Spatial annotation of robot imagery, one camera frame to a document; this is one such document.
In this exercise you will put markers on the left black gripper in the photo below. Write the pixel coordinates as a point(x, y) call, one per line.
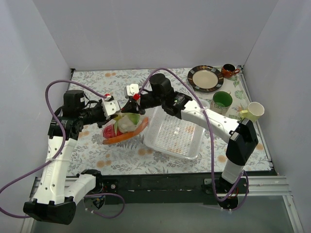
point(103, 119)

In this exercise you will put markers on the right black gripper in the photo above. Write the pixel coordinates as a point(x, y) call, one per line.
point(132, 106)

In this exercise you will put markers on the fake cauliflower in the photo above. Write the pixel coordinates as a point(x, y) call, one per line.
point(125, 125)

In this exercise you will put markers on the clear zip top bag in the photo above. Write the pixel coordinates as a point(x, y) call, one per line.
point(111, 130)

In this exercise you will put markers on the fake green leaf vegetable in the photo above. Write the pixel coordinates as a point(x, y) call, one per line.
point(134, 118)

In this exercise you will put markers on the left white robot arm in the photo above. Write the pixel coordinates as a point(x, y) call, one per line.
point(53, 202)

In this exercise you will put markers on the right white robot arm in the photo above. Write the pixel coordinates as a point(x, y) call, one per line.
point(240, 136)

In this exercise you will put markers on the fake orange red fruit slice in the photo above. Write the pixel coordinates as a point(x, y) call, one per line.
point(127, 135)

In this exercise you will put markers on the white plastic mesh basket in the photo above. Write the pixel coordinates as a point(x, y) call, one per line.
point(170, 135)

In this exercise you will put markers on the floral table mat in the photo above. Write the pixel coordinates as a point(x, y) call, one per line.
point(132, 156)

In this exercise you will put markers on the striped rim ceramic plate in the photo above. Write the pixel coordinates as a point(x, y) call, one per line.
point(205, 78)

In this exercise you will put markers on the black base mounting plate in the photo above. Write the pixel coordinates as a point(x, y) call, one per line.
point(159, 188)

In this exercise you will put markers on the green inside floral mug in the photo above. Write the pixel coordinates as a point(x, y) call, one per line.
point(221, 102)

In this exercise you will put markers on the small brown orange cup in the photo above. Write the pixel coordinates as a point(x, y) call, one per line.
point(228, 70)

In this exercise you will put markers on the floral serving tray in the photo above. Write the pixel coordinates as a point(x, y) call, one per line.
point(235, 86)

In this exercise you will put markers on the pale yellow green mug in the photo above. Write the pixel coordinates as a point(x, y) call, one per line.
point(253, 112)

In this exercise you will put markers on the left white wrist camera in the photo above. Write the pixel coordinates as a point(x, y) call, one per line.
point(110, 108)

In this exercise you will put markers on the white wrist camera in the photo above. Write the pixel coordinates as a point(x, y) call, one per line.
point(131, 90)
point(110, 108)

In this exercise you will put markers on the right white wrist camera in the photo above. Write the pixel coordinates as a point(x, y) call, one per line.
point(131, 90)

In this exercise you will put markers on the aluminium frame rail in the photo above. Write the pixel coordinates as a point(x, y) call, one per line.
point(258, 186)

